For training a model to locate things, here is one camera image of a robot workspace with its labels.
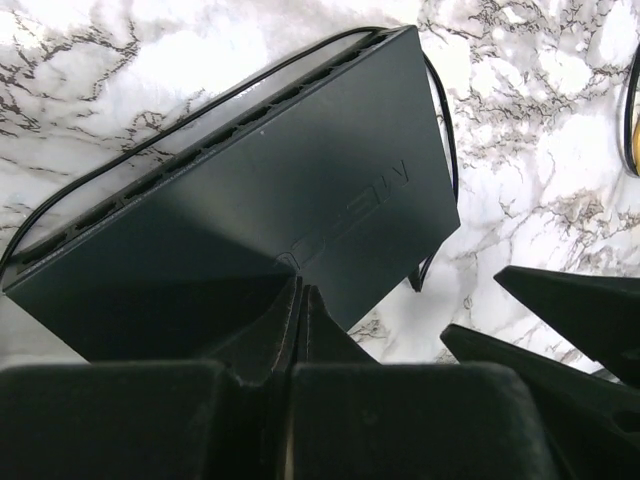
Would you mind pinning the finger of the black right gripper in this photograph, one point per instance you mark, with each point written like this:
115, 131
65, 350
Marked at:
598, 315
592, 424

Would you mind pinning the black network switch box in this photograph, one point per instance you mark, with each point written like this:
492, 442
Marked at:
339, 179

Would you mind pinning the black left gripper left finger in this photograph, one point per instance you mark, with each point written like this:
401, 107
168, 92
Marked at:
218, 415

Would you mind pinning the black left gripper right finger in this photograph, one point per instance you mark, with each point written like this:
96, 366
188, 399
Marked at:
353, 418

